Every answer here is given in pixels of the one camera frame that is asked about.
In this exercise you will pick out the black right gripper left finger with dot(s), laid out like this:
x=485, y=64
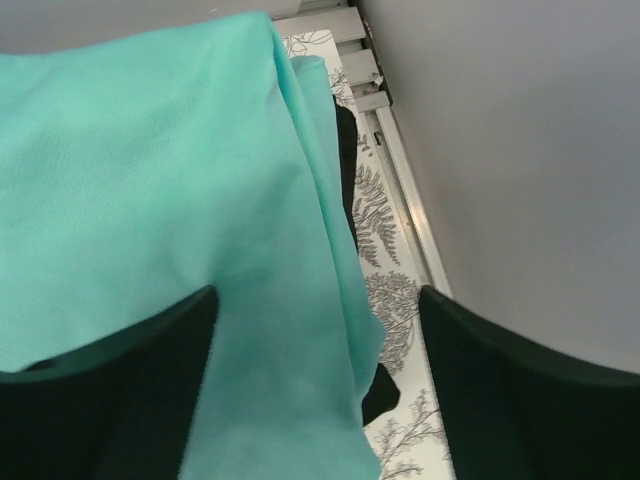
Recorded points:
x=120, y=407

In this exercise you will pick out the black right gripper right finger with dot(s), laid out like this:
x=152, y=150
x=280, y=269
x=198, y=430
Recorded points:
x=515, y=409

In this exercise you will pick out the teal t shirt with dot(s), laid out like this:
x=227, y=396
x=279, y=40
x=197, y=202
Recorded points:
x=137, y=171

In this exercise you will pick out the floral table cloth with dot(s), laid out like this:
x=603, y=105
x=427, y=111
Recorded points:
x=409, y=441

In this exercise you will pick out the folded black t shirt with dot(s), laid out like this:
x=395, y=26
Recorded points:
x=383, y=395

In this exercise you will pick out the aluminium table frame rail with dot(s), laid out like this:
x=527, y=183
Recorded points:
x=395, y=235

